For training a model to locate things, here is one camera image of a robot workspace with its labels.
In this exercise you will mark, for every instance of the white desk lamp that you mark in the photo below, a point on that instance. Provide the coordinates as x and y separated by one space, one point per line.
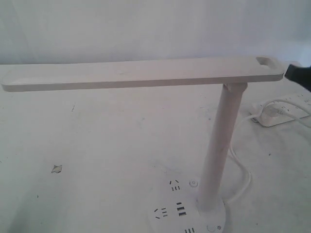
177 205

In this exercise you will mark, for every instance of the white plug in strip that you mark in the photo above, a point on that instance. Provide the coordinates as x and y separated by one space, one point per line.
272 111

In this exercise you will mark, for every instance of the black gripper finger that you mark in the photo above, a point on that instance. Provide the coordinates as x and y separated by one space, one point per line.
299 75

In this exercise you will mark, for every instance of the white power strip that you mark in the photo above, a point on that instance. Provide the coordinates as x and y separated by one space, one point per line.
297 104

